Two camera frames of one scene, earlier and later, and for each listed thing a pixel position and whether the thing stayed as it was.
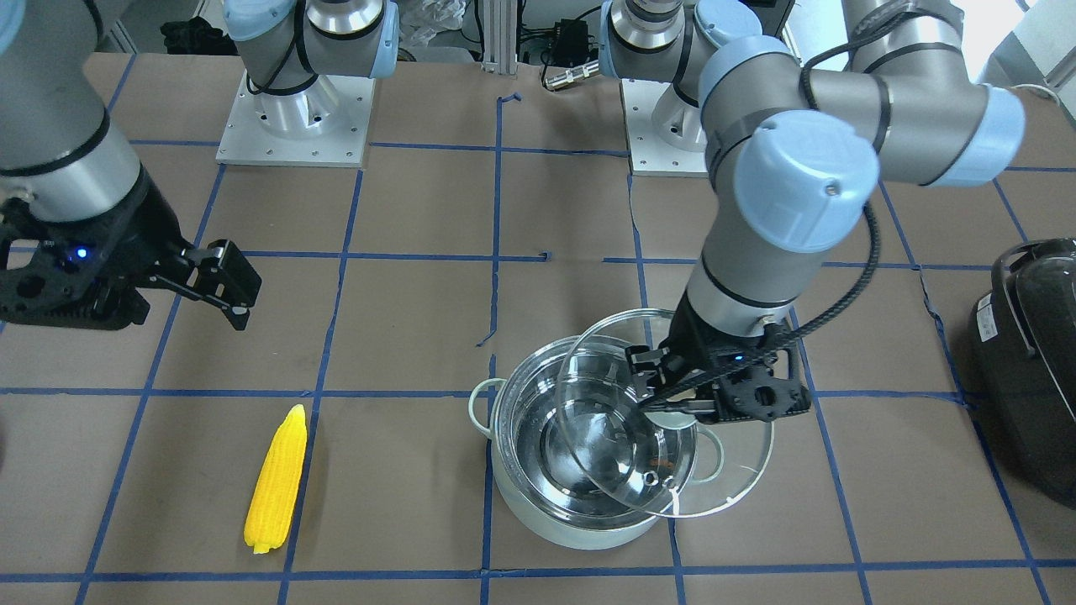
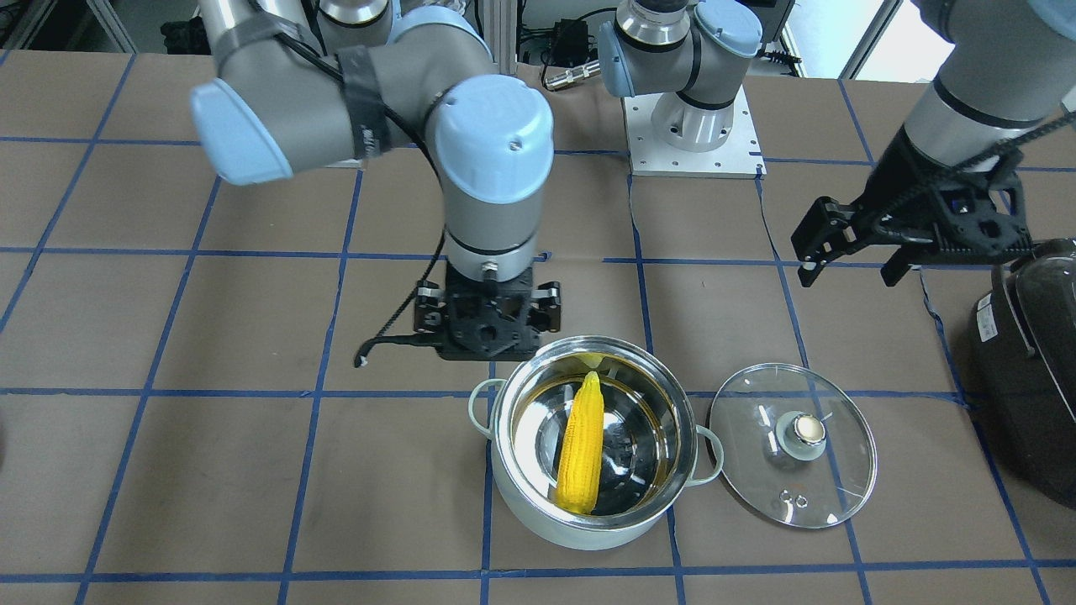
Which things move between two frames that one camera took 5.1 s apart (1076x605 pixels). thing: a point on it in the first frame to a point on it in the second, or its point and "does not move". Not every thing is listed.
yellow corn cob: (271, 507) to (581, 470)
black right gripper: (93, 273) to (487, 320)
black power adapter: (571, 42) does not move
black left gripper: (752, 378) to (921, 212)
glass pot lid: (651, 462) to (792, 446)
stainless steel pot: (577, 462) does not move
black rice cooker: (1025, 345) does not move
